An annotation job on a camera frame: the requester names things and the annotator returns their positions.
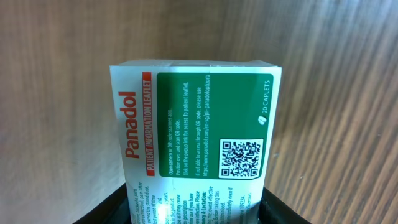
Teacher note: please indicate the white Panadol box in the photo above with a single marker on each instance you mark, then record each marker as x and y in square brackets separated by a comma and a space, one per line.
[195, 137]

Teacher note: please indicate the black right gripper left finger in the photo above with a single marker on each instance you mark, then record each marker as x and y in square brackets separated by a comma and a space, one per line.
[113, 210]

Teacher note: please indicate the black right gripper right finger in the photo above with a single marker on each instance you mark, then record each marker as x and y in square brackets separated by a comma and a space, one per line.
[274, 211]

